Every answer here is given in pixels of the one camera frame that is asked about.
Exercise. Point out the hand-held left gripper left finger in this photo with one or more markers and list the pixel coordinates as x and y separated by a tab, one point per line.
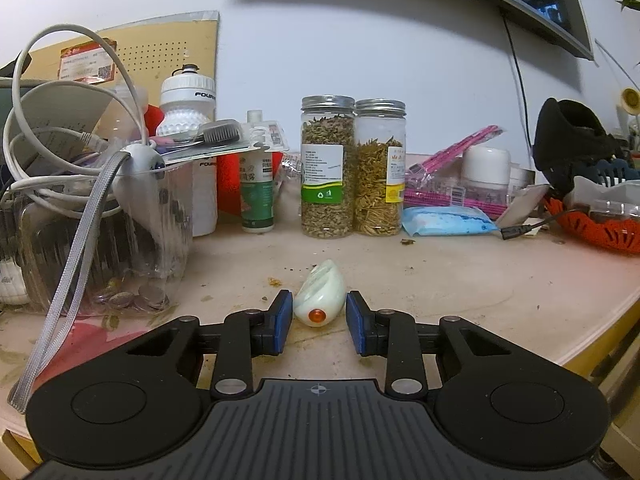
282	323

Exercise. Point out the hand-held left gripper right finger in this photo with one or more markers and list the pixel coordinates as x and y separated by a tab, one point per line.
356	326

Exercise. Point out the white egg-shaped gadget orange button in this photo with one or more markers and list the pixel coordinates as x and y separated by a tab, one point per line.
320	296

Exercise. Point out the blue tissue pack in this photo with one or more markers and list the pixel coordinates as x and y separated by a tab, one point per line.
445	220

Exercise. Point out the green and white spray bottle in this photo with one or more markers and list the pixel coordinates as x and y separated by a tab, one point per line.
258	185

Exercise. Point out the pile of coins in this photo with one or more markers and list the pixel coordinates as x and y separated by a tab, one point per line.
135	300

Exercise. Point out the clear jar of yellow grains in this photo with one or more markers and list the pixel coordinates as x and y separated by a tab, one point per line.
379	170

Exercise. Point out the clear jar of green-grey seeds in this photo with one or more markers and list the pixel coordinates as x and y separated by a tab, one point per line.
327	170

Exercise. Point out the pink sticks packet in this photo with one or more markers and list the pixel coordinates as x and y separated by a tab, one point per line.
445	180

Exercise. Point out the clear plastic container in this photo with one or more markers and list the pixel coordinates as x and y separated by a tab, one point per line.
105	240

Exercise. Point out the packaged grey toothbrush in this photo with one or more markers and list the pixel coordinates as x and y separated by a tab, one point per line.
220	132

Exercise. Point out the white cream jar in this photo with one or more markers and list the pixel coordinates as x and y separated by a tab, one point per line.
485	172

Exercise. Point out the white oval device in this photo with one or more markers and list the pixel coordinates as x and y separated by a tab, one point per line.
142	160

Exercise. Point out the white sports bottle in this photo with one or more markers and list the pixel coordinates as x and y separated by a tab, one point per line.
187	110

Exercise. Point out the orange plastic basket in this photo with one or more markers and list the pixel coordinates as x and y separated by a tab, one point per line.
600	232

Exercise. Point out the black cloth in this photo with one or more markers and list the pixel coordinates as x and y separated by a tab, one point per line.
570	140

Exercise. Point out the clear plastic clamshell box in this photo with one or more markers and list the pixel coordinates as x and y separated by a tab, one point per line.
607	195

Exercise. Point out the yellow perforated board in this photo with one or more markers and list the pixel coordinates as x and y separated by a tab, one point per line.
150	50

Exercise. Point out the dark blue comb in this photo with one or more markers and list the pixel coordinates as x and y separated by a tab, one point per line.
617	170

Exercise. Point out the curved monitor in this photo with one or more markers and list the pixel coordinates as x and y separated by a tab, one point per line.
530	0

